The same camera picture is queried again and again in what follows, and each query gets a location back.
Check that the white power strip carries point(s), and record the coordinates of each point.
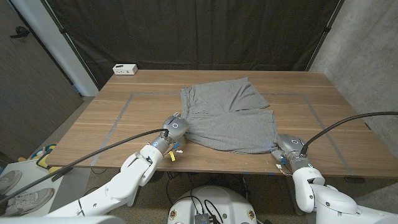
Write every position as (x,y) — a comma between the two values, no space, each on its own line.
(124,69)

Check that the grey sneaker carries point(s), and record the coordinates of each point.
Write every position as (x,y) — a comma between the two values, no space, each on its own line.
(28,200)
(9,180)

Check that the black backdrop curtain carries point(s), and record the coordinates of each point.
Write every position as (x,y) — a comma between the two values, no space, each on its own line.
(192,31)

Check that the dark wooden door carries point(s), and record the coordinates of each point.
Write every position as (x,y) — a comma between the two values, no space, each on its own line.
(28,93)

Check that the black round fan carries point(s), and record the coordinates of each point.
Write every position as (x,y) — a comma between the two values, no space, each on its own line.
(157,176)

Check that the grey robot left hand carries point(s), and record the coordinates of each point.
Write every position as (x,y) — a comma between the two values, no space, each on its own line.
(174,127)

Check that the yellow green floor clutter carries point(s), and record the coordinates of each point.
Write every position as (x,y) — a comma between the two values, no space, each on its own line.
(43,155)

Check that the black backdrop stand pole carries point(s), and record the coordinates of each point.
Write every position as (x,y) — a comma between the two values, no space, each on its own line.
(326,29)
(62,30)

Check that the grey table leg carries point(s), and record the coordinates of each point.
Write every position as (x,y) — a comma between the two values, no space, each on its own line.
(290,186)

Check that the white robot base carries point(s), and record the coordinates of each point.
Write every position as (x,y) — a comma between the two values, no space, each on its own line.
(224,199)

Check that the white table leg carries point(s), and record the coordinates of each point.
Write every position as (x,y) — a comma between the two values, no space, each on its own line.
(133,202)

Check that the grey tape outline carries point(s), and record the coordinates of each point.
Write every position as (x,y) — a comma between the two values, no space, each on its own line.
(124,107)

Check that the white door frame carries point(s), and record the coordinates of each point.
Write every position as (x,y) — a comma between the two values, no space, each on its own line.
(62,46)

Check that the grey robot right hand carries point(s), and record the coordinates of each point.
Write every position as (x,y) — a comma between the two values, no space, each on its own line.
(292,146)

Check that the grey fabric shorts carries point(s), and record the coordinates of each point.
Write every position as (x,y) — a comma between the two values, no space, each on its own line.
(230,124)

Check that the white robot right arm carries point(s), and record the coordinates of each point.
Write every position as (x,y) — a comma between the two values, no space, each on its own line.
(329,202)

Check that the grey electronics box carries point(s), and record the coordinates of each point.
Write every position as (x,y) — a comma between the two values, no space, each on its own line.
(203,218)

